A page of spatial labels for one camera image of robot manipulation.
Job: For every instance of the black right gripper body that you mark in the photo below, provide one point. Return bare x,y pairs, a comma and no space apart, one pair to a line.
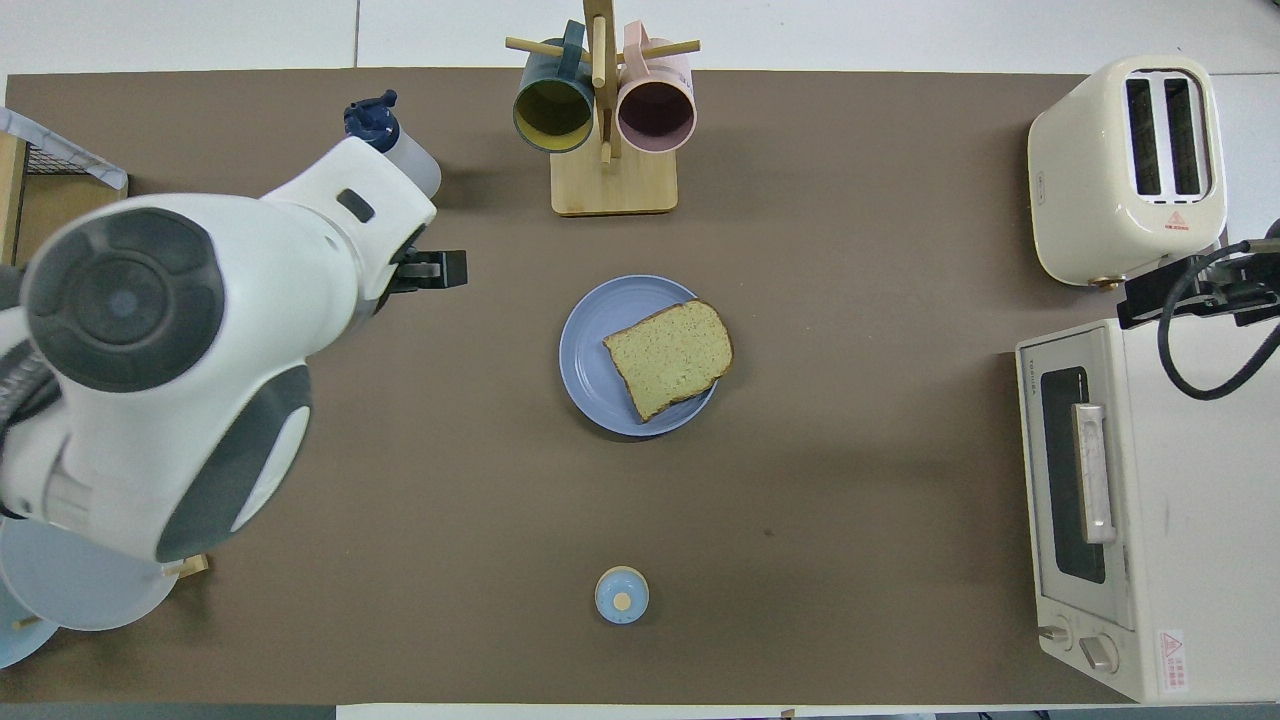
1262,290

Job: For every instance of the clear squeeze bottle blue cap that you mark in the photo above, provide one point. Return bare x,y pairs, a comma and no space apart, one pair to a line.
410,160

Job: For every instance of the toasted bread slice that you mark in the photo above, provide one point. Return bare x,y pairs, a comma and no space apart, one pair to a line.
670,355

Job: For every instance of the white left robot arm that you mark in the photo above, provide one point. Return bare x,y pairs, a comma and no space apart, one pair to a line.
250,300

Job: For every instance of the blue round plate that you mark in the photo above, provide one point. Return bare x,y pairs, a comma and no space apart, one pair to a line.
590,350

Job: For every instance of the small blue seasoning shaker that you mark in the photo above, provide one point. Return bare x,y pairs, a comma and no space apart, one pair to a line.
621,595

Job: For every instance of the grey-blue plate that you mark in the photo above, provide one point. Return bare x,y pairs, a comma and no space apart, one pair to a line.
80,595

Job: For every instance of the light blue plate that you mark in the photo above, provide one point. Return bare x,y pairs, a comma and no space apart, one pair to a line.
20,645

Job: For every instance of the cream two-slot toaster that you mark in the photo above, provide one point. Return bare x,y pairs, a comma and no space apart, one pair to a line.
1085,190

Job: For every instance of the brown table mat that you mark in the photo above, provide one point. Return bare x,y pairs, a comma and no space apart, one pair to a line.
450,450

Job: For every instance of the wooden mug tree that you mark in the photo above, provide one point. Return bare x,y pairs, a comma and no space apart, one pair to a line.
612,185

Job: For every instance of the dark teal mug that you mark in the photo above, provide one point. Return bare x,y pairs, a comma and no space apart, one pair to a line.
553,115

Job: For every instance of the white toaster oven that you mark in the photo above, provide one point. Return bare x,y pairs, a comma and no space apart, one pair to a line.
1200,550

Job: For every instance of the pink mug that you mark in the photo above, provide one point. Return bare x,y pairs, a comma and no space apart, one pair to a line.
655,115

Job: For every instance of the wooden shelf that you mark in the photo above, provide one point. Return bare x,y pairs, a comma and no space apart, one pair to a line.
60,210

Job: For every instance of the white checked cloth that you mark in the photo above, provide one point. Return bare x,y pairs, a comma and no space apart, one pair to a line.
60,150

